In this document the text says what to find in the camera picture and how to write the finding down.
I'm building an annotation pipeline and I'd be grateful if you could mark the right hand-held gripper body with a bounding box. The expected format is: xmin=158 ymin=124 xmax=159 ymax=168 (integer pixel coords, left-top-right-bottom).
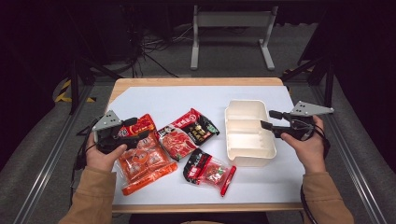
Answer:
xmin=274 ymin=100 xmax=335 ymax=142

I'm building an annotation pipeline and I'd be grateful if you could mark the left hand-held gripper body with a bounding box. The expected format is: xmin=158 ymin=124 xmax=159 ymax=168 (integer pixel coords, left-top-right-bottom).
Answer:
xmin=92 ymin=109 xmax=139 ymax=155

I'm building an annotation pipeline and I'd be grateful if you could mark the white divided plastic container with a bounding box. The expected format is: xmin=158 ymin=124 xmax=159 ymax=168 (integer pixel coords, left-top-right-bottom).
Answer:
xmin=224 ymin=99 xmax=277 ymax=167

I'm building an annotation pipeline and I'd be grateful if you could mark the large orange seasoning packet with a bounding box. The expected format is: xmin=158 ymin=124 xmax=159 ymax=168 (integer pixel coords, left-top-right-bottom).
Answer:
xmin=113 ymin=113 xmax=179 ymax=197

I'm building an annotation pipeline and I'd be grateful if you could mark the red and black seasoning packet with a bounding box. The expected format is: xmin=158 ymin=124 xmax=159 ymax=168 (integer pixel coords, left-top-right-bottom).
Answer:
xmin=156 ymin=107 xmax=220 ymax=162

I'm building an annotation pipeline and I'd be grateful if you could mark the person's right hand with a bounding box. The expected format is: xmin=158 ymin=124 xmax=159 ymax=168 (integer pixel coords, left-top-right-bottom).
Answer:
xmin=280 ymin=115 xmax=328 ymax=175

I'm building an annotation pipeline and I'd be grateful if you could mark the person's left hand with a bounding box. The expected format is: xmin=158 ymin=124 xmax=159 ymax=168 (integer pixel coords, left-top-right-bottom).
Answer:
xmin=85 ymin=132 xmax=129 ymax=173

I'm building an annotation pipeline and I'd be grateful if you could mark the black tripod stand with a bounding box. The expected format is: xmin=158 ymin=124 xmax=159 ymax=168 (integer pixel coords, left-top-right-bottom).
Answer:
xmin=64 ymin=52 xmax=124 ymax=116
xmin=279 ymin=46 xmax=339 ymax=108

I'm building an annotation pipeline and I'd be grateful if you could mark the white table mat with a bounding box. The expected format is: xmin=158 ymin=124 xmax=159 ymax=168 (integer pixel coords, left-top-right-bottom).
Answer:
xmin=106 ymin=85 xmax=306 ymax=206

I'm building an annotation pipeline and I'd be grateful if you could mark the small red and black packet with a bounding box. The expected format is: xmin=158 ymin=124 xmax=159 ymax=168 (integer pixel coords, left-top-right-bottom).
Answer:
xmin=182 ymin=147 xmax=237 ymax=198

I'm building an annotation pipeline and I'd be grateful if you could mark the wooden table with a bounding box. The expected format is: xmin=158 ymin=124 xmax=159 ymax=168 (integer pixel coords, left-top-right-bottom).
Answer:
xmin=106 ymin=77 xmax=308 ymax=215

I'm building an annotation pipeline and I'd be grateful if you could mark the white metal stand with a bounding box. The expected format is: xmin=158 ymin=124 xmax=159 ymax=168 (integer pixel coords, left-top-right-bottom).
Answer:
xmin=190 ymin=4 xmax=279 ymax=72

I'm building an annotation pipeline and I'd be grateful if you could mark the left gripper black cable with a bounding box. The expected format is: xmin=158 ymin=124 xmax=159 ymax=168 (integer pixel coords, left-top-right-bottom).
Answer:
xmin=69 ymin=119 xmax=101 ymax=206

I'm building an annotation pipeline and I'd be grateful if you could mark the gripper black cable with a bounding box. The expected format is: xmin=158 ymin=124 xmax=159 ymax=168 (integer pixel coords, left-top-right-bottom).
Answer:
xmin=298 ymin=118 xmax=332 ymax=224
xmin=69 ymin=119 xmax=101 ymax=206

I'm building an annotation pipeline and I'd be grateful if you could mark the aluminium floor rail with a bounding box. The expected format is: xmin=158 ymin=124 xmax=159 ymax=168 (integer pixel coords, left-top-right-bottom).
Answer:
xmin=311 ymin=83 xmax=389 ymax=224
xmin=12 ymin=83 xmax=94 ymax=224

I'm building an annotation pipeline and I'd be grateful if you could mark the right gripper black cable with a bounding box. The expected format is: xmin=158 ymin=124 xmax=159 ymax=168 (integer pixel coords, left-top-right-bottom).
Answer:
xmin=298 ymin=118 xmax=332 ymax=224

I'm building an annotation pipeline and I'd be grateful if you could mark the bundle of floor cables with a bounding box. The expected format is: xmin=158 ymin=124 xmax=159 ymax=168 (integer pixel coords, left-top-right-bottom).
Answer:
xmin=122 ymin=6 xmax=200 ymax=78

